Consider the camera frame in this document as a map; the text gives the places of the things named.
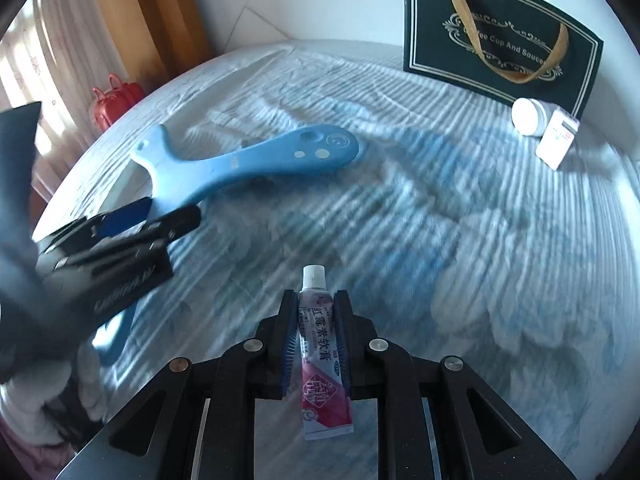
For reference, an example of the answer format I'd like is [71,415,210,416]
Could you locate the person's left hand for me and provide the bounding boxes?
[0,345,103,446]

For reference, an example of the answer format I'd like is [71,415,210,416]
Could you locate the blue white striped bedsheet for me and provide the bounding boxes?
[30,40,640,480]

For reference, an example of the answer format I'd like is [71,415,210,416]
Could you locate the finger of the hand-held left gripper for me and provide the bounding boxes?
[142,205,203,245]
[90,196,153,241]

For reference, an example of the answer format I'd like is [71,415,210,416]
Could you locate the red white ointment tube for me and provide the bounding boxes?
[297,265,357,442]

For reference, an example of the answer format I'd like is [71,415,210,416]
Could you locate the red handbag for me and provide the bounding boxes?
[89,74,147,133]

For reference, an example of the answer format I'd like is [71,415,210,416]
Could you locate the white pill bottle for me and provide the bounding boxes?
[511,97,558,137]

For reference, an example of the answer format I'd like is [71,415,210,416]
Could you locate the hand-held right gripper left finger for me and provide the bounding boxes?
[107,289,301,480]

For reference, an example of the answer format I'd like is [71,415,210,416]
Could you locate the light blue plastic hanger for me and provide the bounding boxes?
[92,124,361,368]

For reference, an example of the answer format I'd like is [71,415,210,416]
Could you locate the sheer white curtain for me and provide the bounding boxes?
[0,0,108,196]

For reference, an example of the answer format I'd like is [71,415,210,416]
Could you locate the small white medicine box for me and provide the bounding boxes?
[535,111,582,171]

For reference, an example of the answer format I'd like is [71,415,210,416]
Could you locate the black gift bag gold handles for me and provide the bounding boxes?
[402,0,605,120]

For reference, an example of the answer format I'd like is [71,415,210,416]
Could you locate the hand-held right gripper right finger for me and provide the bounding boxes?
[334,290,523,480]

